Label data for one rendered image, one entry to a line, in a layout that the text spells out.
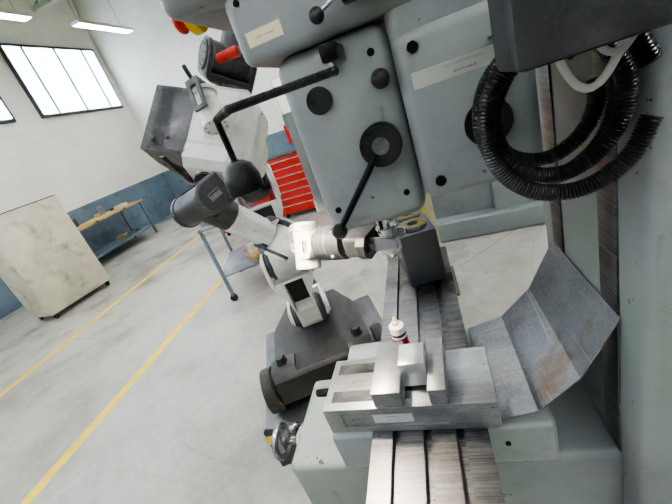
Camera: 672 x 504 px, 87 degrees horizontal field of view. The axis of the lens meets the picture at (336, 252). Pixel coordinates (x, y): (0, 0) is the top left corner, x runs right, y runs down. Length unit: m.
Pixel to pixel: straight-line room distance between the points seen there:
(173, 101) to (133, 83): 11.03
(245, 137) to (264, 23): 0.49
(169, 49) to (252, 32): 10.85
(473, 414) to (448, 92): 0.57
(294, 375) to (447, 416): 0.92
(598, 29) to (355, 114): 0.36
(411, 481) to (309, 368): 0.90
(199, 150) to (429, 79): 0.68
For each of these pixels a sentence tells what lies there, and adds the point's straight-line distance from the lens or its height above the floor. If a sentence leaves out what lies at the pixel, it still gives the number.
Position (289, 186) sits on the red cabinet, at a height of 0.53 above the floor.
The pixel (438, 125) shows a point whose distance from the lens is 0.61.
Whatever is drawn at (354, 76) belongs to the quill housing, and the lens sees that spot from 0.63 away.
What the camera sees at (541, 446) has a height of 0.76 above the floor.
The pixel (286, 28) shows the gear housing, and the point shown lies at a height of 1.66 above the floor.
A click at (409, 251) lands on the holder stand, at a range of 1.17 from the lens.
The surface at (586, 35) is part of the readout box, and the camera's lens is 0.38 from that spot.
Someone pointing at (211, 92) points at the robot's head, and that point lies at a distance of 1.03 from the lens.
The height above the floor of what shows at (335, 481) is 0.64.
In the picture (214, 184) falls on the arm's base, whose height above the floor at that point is 1.44.
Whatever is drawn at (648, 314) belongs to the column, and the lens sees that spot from 0.71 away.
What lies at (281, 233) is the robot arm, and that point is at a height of 1.23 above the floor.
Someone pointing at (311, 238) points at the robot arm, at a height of 1.27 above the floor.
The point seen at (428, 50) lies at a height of 1.56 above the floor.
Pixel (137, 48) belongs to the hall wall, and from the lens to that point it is 12.00.
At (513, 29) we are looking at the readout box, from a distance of 0.37.
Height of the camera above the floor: 1.55
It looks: 22 degrees down
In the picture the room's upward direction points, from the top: 20 degrees counter-clockwise
